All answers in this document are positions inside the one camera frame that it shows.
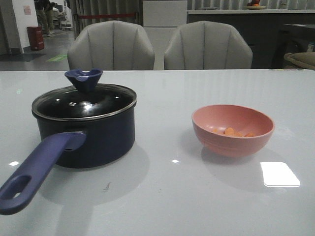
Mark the orange ham slice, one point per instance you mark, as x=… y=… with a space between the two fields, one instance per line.
x=250 y=135
x=238 y=134
x=229 y=131

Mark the pink plastic bowl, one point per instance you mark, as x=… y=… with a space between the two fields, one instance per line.
x=209 y=123

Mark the glass lid blue knob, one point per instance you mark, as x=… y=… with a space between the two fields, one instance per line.
x=85 y=99

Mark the right grey upholstered chair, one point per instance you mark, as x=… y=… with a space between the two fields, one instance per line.
x=207 y=45

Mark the grey upholstered chair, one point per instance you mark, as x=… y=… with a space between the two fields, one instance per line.
x=207 y=45
x=112 y=45

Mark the left grey upholstered chair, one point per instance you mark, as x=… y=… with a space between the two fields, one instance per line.
x=112 y=45

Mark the white cabinet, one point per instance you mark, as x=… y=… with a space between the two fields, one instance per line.
x=160 y=19

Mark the red barrier belt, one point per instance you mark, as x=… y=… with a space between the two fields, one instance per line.
x=104 y=16

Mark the dark counter white top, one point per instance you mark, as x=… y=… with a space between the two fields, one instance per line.
x=259 y=28

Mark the red trash bin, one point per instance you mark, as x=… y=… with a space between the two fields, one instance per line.
x=35 y=38

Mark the fruit plate on counter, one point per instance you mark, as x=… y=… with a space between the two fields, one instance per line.
x=254 y=5

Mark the dark side table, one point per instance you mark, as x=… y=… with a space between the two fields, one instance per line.
x=292 y=38

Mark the beige sofa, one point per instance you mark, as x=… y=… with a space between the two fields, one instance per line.
x=305 y=60

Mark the person in khaki trousers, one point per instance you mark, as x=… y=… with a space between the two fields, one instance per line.
x=43 y=11

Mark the dark blue saucepan purple handle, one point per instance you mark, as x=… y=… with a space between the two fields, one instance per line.
x=72 y=144

